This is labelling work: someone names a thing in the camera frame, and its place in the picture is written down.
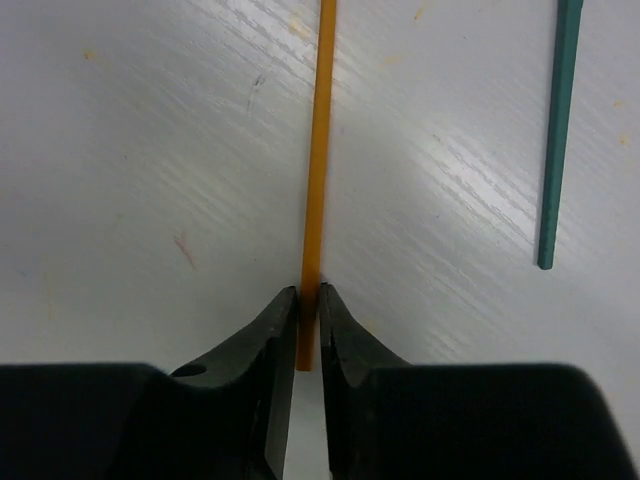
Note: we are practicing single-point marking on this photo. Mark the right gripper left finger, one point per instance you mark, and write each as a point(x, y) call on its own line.
point(223, 415)

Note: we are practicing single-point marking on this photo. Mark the teal chopstick crossing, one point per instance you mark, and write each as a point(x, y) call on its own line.
point(568, 19)

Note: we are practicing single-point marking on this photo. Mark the orange chopstick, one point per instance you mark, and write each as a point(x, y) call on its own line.
point(317, 174)

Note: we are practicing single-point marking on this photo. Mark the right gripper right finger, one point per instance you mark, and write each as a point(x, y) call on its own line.
point(389, 419)

